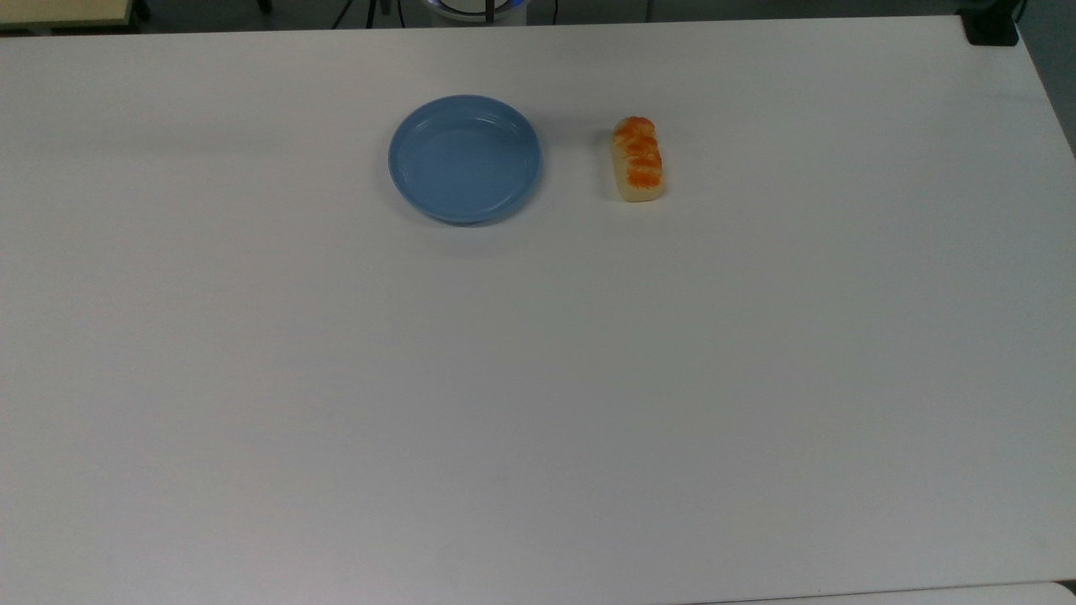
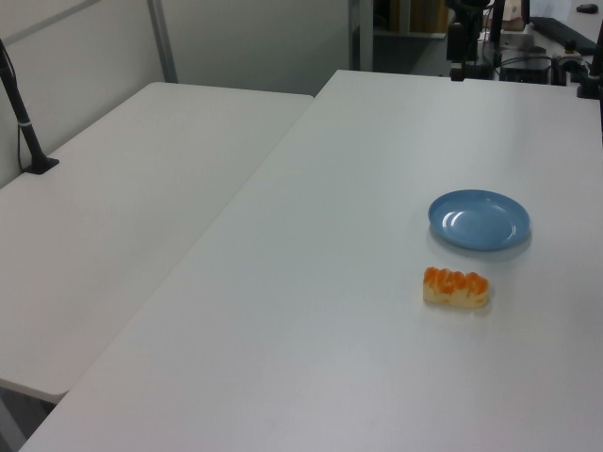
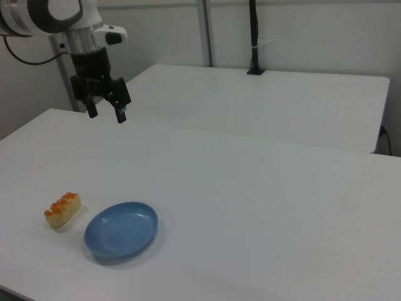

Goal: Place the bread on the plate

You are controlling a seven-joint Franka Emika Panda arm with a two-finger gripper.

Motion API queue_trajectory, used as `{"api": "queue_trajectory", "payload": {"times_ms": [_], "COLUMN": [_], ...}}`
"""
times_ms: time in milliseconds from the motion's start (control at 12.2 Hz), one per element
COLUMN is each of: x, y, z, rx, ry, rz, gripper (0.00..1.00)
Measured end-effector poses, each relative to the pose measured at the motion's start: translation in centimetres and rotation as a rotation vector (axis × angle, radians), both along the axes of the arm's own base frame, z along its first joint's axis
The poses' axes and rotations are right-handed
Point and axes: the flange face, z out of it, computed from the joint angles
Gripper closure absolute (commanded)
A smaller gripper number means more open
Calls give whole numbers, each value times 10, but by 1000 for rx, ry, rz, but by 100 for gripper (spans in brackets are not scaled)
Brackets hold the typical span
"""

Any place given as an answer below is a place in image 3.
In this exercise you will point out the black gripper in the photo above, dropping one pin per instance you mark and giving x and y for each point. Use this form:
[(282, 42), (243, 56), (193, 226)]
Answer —
[(91, 67)]

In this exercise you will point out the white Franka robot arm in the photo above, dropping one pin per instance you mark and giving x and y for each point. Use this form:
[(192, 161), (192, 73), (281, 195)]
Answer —
[(40, 15)]

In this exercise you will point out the bread with orange topping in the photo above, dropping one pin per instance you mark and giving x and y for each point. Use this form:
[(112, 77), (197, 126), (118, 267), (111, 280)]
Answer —
[(62, 210)]

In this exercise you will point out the blue plate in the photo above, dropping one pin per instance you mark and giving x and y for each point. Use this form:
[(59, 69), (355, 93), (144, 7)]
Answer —
[(121, 230)]

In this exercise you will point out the grey wall profile strip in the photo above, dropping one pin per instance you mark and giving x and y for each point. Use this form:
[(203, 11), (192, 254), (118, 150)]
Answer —
[(206, 31)]

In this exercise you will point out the black camera pole with base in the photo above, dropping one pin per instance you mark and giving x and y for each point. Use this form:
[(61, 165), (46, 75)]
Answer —
[(255, 37)]

